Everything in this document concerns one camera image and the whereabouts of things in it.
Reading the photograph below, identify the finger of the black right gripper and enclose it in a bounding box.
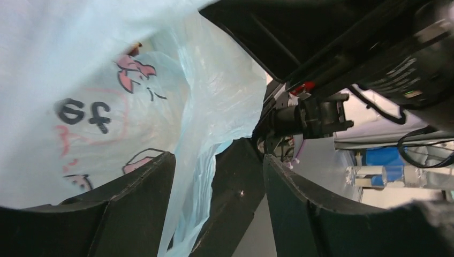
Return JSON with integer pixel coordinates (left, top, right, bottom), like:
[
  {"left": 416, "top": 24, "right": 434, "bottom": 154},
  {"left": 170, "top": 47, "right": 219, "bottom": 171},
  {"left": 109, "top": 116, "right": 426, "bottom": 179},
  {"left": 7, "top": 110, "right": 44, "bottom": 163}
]
[{"left": 200, "top": 1, "right": 423, "bottom": 81}]

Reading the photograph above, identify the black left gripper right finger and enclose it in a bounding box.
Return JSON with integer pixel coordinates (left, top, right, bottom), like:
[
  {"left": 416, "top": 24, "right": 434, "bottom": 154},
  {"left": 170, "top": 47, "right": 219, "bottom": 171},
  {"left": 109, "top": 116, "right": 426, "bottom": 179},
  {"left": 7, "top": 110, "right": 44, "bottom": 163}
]
[{"left": 263, "top": 155, "right": 453, "bottom": 256}]

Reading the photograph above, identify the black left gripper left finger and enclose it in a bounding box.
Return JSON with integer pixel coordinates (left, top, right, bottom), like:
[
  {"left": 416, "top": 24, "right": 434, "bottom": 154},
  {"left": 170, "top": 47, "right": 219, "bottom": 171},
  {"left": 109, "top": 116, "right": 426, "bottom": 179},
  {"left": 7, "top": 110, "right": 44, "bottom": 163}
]
[{"left": 1, "top": 153, "right": 176, "bottom": 256}]

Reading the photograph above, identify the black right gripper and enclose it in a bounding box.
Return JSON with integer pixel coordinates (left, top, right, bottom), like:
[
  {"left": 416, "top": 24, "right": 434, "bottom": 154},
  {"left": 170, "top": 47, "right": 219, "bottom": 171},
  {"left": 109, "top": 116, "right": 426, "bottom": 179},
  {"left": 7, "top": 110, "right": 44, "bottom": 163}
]
[{"left": 289, "top": 1, "right": 453, "bottom": 132}]

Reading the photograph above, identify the light blue printed plastic bag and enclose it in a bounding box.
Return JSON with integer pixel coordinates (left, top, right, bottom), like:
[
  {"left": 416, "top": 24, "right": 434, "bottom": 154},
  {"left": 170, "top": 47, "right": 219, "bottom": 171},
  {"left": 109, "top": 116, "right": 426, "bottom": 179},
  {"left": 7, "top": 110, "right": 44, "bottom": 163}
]
[{"left": 1, "top": 1, "right": 267, "bottom": 256}]

